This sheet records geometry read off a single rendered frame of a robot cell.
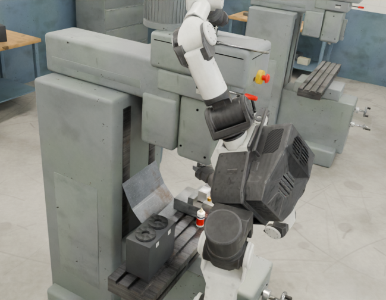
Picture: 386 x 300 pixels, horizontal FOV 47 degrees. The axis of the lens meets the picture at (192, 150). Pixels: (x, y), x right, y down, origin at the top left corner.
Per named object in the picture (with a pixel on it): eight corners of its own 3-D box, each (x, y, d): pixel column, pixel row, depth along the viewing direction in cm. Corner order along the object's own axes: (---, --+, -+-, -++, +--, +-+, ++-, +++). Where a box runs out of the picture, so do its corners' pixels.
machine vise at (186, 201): (242, 217, 237) (245, 200, 232) (231, 231, 225) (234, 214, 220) (186, 196, 251) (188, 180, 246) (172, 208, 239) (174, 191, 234)
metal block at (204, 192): (210, 198, 237) (212, 188, 234) (206, 203, 232) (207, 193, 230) (202, 194, 239) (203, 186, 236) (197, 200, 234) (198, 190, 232)
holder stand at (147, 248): (173, 253, 207) (176, 218, 198) (148, 282, 190) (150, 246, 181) (151, 244, 212) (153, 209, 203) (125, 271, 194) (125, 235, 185)
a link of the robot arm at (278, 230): (301, 224, 199) (299, 190, 185) (288, 245, 192) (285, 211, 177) (278, 216, 205) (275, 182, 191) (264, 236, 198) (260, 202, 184)
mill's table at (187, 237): (258, 185, 283) (260, 174, 280) (151, 313, 185) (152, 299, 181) (225, 174, 293) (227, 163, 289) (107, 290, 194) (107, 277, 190)
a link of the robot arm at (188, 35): (181, 7, 153) (166, 33, 139) (207, -4, 148) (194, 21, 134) (195, 33, 158) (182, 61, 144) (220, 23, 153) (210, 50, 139)
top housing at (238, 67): (267, 75, 198) (273, 40, 190) (245, 91, 177) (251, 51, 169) (177, 55, 216) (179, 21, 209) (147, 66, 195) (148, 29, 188)
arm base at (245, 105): (258, 136, 146) (258, 120, 155) (244, 103, 140) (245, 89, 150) (217, 150, 151) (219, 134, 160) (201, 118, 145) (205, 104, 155)
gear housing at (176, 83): (244, 92, 205) (247, 71, 201) (222, 108, 186) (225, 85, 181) (182, 76, 219) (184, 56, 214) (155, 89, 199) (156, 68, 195)
